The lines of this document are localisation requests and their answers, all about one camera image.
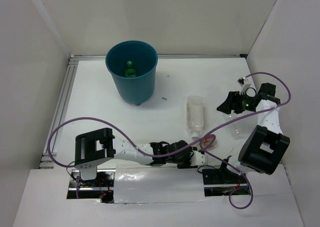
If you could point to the teal plastic bin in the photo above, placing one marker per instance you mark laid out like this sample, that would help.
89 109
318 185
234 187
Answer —
138 89

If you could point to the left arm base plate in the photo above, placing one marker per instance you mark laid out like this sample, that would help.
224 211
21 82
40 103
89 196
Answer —
101 188

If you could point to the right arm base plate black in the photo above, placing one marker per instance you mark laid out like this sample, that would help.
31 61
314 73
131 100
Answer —
222 182

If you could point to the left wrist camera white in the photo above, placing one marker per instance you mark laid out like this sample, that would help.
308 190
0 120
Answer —
199 159

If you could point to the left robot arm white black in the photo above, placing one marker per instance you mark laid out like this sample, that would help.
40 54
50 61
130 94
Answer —
99 146

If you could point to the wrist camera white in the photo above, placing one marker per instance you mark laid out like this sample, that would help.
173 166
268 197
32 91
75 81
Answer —
245 84
199 159

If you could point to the green soda bottle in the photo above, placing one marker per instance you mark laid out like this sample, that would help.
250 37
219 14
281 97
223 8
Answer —
130 71

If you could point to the large clear square bottle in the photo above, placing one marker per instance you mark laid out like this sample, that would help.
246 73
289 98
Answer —
195 116

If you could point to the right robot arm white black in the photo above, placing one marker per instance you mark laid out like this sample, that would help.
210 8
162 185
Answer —
266 145

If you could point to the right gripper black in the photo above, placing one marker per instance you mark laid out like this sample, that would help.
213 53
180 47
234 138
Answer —
231 103

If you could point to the aluminium frame rail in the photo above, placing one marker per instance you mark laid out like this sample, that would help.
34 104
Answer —
89 98

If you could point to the clear bottle front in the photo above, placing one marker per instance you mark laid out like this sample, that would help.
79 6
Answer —
211 161

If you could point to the red cap red label bottle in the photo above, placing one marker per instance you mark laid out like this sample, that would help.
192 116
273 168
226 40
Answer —
209 142

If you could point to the silver tape sheet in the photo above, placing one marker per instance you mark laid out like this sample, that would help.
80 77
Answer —
157 185

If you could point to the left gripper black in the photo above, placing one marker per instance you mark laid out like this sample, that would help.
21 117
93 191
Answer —
187 164

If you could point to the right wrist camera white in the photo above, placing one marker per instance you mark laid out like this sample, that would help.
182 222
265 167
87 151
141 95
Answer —
245 84

